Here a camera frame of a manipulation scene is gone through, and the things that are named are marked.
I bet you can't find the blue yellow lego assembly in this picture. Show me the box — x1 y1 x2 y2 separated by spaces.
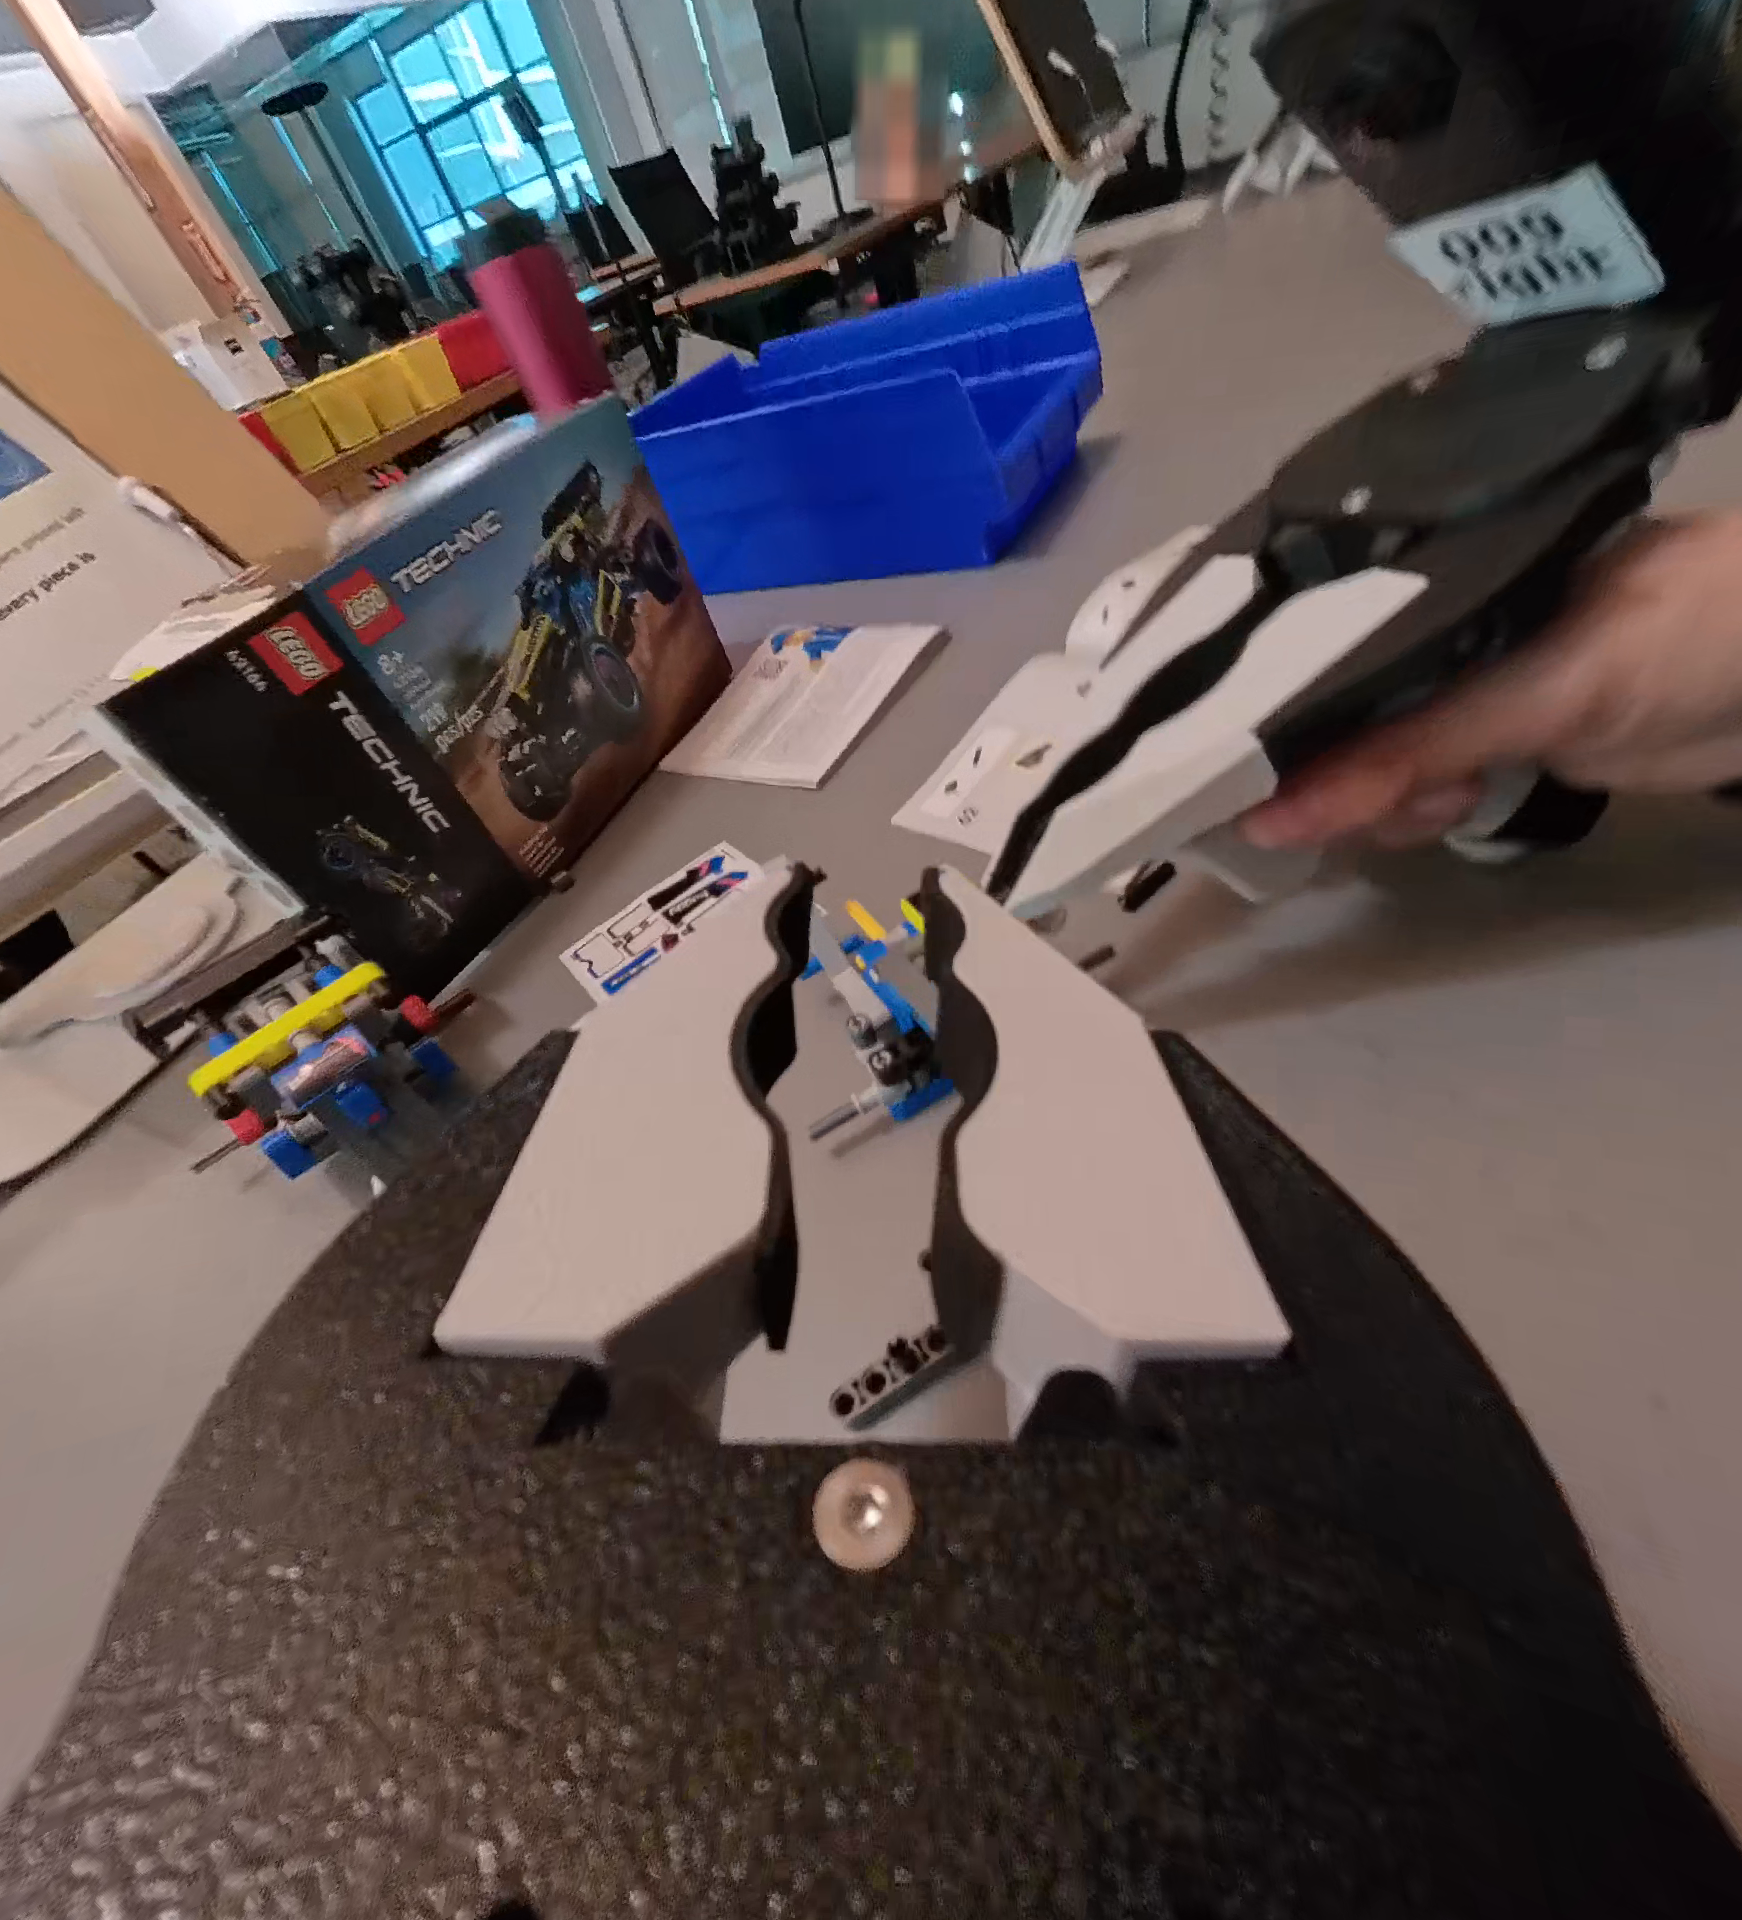
807 897 963 1145

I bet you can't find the white printed poster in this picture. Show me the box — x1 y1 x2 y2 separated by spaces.
0 322 234 843

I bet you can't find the blue plastic bin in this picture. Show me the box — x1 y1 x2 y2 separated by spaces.
630 259 1106 600

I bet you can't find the white plastic tray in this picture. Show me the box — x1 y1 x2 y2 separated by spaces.
0 750 304 1191

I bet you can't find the lego chassis assembly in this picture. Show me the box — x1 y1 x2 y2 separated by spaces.
184 932 475 1189

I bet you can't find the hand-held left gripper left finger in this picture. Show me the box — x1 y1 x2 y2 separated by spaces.
432 860 825 1366

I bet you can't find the lego sticker sheet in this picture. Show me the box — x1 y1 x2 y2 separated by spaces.
559 841 769 1007

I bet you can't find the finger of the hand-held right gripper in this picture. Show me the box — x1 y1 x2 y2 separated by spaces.
982 527 1270 904
1006 568 1431 912

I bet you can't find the person's right hand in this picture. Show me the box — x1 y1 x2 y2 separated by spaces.
1241 508 1742 855

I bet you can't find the black office chair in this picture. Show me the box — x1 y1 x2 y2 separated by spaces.
608 146 730 276

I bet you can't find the row of yellow bins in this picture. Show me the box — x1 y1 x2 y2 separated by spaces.
262 337 459 470

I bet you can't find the lego set box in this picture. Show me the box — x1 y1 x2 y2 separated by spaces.
97 393 735 1000

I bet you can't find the brown cardboard board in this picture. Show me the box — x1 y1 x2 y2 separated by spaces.
0 143 335 580

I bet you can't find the wood framed black board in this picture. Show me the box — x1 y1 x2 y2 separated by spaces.
972 0 1139 170

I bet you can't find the white safety leaflet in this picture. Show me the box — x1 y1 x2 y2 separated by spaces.
656 622 950 793

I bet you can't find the pink water bottle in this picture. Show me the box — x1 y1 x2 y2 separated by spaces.
469 211 614 415

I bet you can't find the dark grey lego beam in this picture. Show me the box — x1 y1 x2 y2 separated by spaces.
828 1322 954 1424

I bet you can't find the wooden table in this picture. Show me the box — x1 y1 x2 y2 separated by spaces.
656 195 963 324

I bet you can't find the black floor lamp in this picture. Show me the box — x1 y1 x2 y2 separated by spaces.
259 82 365 261

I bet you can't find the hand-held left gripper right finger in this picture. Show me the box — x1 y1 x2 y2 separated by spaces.
902 864 1293 1397

